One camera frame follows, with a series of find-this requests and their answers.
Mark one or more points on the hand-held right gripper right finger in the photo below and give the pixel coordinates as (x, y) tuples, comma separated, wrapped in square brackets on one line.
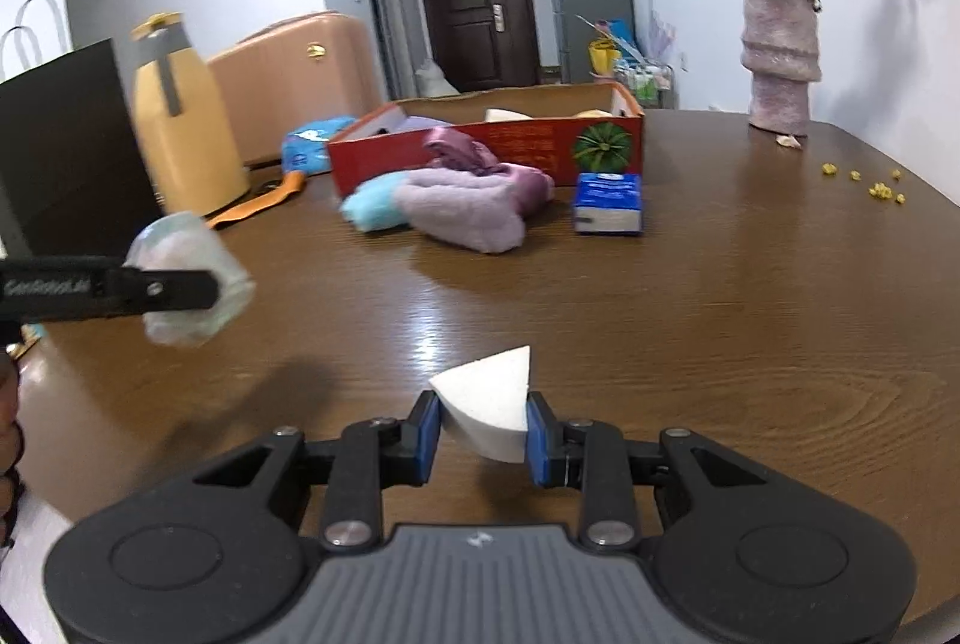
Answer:
[(536, 445)]

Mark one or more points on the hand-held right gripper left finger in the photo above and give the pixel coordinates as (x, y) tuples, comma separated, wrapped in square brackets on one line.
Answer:
[(427, 441)]

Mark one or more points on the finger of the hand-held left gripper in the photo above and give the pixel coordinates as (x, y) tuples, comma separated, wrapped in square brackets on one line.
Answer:
[(176, 290)]

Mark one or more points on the clear plastic bag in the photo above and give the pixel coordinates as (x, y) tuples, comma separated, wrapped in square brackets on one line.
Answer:
[(180, 239)]

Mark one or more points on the white wedge sponge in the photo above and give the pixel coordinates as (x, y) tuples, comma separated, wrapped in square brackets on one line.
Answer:
[(487, 404)]

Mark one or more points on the blue fluffy towel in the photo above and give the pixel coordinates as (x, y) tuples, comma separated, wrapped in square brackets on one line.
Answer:
[(371, 205)]

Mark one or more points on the pink fluffy towel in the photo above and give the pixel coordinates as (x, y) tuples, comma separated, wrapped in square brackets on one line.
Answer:
[(465, 209)]

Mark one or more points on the blue tissue pack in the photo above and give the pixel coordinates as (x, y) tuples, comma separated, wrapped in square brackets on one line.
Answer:
[(607, 202)]

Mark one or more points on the purple satin scrunchie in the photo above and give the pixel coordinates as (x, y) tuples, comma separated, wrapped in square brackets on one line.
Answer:
[(454, 145)]

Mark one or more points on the purple linen pouch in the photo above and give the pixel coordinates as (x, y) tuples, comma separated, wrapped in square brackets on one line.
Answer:
[(427, 124)]

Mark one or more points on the red cardboard box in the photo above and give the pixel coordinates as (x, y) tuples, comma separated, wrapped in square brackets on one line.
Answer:
[(525, 142)]

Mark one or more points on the plush sheep toy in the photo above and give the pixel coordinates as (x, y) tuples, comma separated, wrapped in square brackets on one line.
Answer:
[(592, 113)]

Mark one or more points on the person's left hand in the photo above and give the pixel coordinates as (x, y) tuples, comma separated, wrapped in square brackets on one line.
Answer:
[(9, 412)]

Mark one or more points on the small black object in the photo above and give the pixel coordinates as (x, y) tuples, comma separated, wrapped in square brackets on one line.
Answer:
[(266, 187)]

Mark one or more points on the black paper bag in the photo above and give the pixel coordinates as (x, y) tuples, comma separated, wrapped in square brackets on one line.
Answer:
[(67, 149)]

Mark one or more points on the yellow thermos jug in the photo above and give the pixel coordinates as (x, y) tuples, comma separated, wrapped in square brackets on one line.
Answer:
[(187, 142)]

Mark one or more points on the blue plastic snack bag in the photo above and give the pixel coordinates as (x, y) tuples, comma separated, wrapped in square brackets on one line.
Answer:
[(311, 145)]

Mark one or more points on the pink suitcase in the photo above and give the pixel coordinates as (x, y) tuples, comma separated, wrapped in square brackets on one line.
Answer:
[(300, 67)]

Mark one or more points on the white plastic bag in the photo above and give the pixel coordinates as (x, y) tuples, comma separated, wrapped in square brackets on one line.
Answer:
[(435, 80)]

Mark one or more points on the grey side door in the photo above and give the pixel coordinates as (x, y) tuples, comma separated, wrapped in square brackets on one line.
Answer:
[(375, 7)]

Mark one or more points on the dark brown entrance door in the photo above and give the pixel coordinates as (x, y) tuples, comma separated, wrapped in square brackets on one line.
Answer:
[(472, 44)]

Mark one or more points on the fallen dried petal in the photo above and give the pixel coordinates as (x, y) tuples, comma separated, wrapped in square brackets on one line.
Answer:
[(790, 141)]

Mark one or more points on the scattered yellow flower buds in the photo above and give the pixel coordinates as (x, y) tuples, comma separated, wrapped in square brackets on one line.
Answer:
[(879, 190)]

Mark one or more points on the purple feather decoration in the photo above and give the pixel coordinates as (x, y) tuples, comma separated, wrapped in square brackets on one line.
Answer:
[(664, 33)]

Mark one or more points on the pink ceramic vase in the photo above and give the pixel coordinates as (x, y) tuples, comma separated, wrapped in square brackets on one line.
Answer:
[(780, 67)]

